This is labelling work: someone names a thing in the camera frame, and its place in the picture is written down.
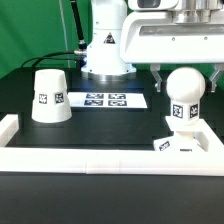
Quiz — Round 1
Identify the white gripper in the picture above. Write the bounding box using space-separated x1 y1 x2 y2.
120 10 224 93

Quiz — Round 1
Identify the white lamp bulb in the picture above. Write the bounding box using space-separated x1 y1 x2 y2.
166 67 205 125

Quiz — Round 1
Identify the white lamp base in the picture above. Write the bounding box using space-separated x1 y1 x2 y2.
152 115 210 153

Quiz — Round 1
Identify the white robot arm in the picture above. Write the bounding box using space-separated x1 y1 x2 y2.
82 0 224 88

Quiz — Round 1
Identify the white lamp shade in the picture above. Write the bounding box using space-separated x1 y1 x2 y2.
32 69 72 123

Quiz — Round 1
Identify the white marker sheet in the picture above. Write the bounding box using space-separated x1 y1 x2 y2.
68 92 147 109

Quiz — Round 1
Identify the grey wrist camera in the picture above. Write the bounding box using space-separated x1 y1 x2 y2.
128 0 179 11

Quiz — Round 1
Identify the white U-shaped frame barrier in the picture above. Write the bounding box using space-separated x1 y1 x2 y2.
0 114 224 176

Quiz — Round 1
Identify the black cable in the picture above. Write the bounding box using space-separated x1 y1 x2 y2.
20 50 88 69

